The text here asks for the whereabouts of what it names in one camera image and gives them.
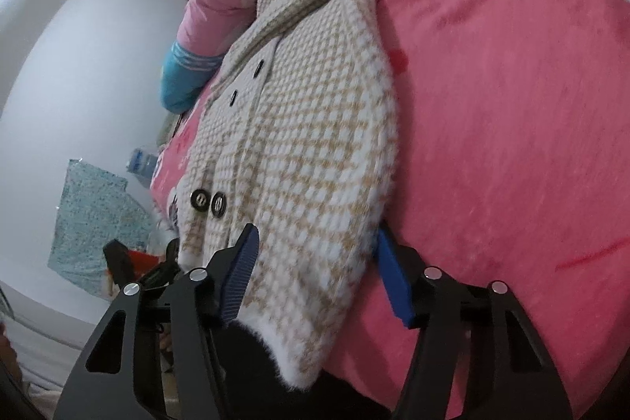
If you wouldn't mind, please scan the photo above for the beige houndstooth knit coat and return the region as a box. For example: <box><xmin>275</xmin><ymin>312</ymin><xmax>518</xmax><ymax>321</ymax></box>
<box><xmin>174</xmin><ymin>0</ymin><xmax>400</xmax><ymax>390</ymax></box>

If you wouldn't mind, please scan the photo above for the blue patterned hanging cloth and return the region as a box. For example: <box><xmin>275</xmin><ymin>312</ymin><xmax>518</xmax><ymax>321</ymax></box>
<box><xmin>48</xmin><ymin>158</ymin><xmax>156</xmax><ymax>300</ymax></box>

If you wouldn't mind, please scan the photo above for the pink and blue quilt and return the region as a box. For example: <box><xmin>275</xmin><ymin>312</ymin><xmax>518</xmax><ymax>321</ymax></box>
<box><xmin>160</xmin><ymin>0</ymin><xmax>380</xmax><ymax>115</ymax></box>

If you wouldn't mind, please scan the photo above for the blue water bottle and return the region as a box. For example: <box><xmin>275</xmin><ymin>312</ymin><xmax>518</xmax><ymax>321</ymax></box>
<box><xmin>127</xmin><ymin>146</ymin><xmax>159</xmax><ymax>189</ymax></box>

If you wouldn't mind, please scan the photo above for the pink floral bed sheet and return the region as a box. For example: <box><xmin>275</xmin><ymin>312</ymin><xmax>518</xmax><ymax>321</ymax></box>
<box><xmin>150</xmin><ymin>0</ymin><xmax>630</xmax><ymax>420</ymax></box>

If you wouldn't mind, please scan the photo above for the red object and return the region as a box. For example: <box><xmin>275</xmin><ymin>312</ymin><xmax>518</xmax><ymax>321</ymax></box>
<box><xmin>127</xmin><ymin>252</ymin><xmax>159</xmax><ymax>276</ymax></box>

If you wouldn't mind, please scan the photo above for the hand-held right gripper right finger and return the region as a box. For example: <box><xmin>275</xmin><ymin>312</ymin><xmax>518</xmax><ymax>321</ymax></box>
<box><xmin>375</xmin><ymin>226</ymin><xmax>573</xmax><ymax>420</ymax></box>

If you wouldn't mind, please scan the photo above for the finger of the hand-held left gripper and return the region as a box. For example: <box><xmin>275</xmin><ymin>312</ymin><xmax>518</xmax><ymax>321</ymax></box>
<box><xmin>140</xmin><ymin>238</ymin><xmax>182</xmax><ymax>294</ymax></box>
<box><xmin>102</xmin><ymin>239</ymin><xmax>135</xmax><ymax>289</ymax></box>

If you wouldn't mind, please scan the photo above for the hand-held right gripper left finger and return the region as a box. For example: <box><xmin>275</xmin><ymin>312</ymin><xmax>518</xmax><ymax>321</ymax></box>
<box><xmin>53</xmin><ymin>224</ymin><xmax>260</xmax><ymax>420</ymax></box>

